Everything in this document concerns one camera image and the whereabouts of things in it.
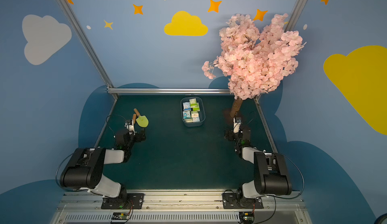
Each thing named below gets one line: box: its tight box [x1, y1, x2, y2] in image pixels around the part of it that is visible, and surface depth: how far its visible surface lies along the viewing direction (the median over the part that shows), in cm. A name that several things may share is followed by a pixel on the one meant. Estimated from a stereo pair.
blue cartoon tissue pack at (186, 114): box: [182, 110, 191, 120], surface depth 106 cm
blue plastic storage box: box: [180, 96, 206, 128], surface depth 109 cm
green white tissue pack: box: [188, 97, 198, 108], surface depth 113 cm
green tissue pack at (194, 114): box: [190, 110, 200, 118], surface depth 106 cm
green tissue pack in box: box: [190, 102, 201, 112], surface depth 113 cm
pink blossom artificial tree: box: [201, 13, 306, 118], surface depth 70 cm
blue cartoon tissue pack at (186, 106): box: [182, 101, 191, 111], surface depth 112 cm
